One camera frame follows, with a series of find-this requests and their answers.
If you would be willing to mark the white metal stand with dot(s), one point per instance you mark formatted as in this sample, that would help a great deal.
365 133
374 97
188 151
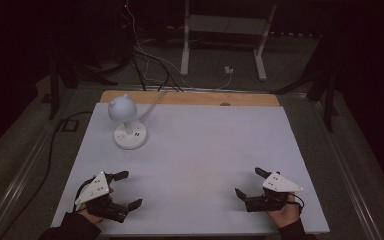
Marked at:
225 36

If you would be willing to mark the white table mat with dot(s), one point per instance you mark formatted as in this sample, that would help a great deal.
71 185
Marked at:
193 166

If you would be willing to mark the person's left hand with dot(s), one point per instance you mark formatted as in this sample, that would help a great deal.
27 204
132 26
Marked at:
93 216

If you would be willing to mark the black tripod stand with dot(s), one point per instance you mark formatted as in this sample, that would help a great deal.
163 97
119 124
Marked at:
320 86
63 80

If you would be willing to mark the white power plug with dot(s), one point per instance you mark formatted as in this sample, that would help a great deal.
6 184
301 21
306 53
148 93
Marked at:
228 70

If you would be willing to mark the person's right hand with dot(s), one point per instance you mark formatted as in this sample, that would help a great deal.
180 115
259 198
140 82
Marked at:
285 213

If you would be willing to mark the white desk lamp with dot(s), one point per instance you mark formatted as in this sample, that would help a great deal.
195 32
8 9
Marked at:
126 125

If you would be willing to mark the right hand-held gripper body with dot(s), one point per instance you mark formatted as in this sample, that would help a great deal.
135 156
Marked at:
273 193

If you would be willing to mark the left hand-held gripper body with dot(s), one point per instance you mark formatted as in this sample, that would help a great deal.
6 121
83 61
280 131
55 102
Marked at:
95 191

